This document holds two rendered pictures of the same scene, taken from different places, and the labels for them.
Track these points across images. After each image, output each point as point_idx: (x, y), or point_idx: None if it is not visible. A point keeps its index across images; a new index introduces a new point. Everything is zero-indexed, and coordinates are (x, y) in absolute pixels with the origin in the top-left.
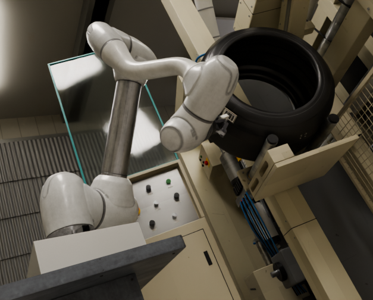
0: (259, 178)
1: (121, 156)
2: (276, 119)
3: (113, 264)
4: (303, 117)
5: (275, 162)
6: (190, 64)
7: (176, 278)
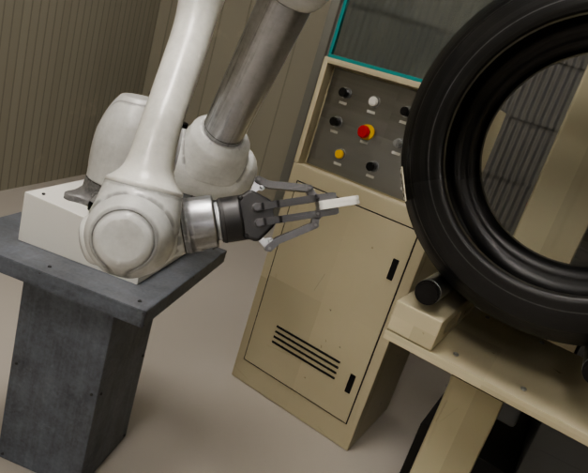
0: None
1: (225, 118)
2: (468, 269)
3: (50, 287)
4: (527, 312)
5: (389, 328)
6: (130, 159)
7: (340, 256)
